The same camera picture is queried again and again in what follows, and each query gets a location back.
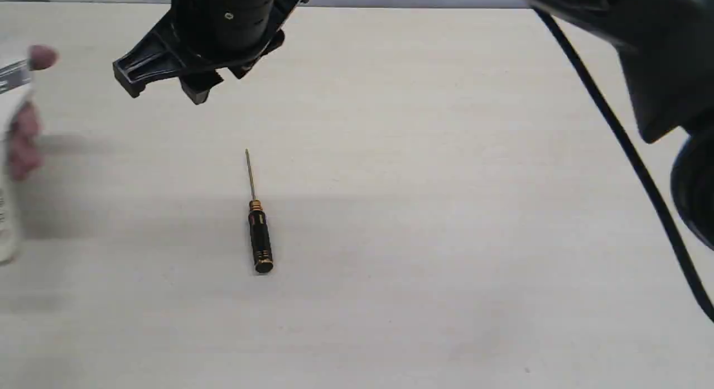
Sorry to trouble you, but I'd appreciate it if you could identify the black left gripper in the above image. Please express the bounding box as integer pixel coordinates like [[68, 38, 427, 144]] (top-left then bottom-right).
[[113, 0, 309, 105]]

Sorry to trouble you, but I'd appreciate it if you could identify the white plastic container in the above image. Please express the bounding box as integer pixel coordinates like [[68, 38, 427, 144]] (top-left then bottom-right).
[[1, 36, 33, 265]]

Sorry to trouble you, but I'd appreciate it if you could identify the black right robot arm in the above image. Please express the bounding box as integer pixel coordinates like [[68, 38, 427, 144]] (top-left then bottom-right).
[[524, 0, 713, 247]]

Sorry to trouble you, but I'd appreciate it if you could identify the person's hand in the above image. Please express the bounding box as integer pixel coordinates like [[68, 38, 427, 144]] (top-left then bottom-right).
[[8, 44, 59, 181]]

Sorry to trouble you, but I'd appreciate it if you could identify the black and gold screwdriver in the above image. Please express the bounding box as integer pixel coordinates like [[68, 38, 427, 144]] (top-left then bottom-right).
[[245, 149, 274, 275]]

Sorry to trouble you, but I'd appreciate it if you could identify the black cable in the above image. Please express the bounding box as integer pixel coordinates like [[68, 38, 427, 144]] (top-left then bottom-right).
[[533, 8, 714, 323]]

